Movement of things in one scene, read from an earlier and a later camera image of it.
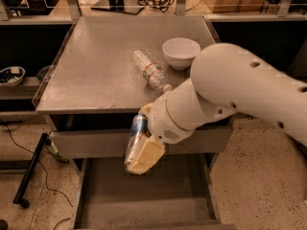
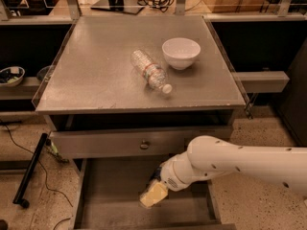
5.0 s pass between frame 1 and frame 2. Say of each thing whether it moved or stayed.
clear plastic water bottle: stayed
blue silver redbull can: moved
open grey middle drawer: stayed
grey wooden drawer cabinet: stayed
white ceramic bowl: stayed
